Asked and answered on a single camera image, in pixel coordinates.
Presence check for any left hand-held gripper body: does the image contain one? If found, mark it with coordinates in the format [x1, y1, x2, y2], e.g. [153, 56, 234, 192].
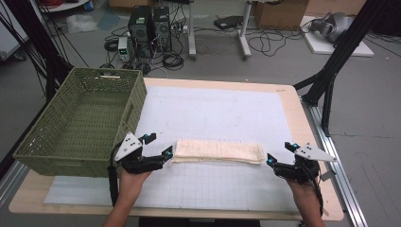
[113, 131, 166, 175]

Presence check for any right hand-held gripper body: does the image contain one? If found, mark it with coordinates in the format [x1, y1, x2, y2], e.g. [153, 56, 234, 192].
[272, 143, 338, 184]

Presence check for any beige towel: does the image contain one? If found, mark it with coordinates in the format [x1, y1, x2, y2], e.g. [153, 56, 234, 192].
[169, 139, 267, 166]

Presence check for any green woven plastic basket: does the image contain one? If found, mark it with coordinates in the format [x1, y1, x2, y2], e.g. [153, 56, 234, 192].
[12, 66, 148, 179]

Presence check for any person's right hand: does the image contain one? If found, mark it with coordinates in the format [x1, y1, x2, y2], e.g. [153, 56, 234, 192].
[287, 179, 319, 205]

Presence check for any person's left hand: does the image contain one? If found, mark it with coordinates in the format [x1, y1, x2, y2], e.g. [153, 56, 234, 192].
[118, 167, 153, 203]

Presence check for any white grid mat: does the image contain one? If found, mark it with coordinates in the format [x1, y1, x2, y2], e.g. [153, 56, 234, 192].
[44, 85, 300, 213]

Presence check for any grey bench power supply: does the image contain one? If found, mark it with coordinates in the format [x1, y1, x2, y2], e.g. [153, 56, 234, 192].
[117, 36, 131, 62]

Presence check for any white floor board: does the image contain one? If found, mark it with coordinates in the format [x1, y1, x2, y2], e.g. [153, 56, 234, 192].
[300, 15, 375, 59]

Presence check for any slim black computer tower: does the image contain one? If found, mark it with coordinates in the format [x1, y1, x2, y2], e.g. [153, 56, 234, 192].
[152, 6, 173, 53]

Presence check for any large black computer tower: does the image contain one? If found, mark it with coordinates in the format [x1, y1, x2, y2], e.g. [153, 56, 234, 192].
[127, 5, 153, 59]

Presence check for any white power strip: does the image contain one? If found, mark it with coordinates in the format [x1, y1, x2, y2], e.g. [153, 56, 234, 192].
[170, 24, 189, 35]

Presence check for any white desk leg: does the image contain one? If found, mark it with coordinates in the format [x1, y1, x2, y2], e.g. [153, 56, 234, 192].
[237, 0, 253, 61]
[187, 0, 198, 61]

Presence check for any grey robot part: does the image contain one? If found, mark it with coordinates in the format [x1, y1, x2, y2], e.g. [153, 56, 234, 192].
[308, 11, 355, 44]

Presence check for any large cardboard box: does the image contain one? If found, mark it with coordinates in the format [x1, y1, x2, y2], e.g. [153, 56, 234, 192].
[253, 0, 310, 31]

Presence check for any clear plastic bag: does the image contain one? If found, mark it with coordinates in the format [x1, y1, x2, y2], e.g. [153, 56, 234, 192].
[65, 13, 99, 35]

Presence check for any black flat device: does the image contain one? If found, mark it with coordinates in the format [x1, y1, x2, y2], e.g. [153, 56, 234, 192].
[213, 15, 244, 31]

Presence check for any white cabinet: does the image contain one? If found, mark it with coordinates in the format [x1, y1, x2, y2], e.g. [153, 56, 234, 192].
[0, 0, 30, 61]

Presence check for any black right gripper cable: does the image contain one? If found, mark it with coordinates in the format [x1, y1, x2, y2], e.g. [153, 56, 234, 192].
[306, 160, 325, 218]

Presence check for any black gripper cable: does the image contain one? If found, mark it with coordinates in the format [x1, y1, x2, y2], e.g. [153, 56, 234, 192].
[107, 143, 125, 207]
[306, 160, 325, 218]

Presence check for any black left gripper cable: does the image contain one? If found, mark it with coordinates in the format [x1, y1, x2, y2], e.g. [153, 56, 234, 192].
[107, 143, 125, 207]

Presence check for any aluminium rail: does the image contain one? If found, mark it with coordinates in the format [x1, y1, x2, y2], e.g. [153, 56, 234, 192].
[302, 98, 369, 227]

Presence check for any coiled black cable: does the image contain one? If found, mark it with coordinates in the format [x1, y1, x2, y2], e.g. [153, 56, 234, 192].
[161, 52, 185, 72]

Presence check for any loose black floor cable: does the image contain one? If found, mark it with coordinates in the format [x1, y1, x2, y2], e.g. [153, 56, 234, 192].
[247, 28, 305, 59]

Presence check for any black metal stand with cables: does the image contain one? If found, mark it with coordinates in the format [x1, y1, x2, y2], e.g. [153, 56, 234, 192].
[2, 0, 76, 103]

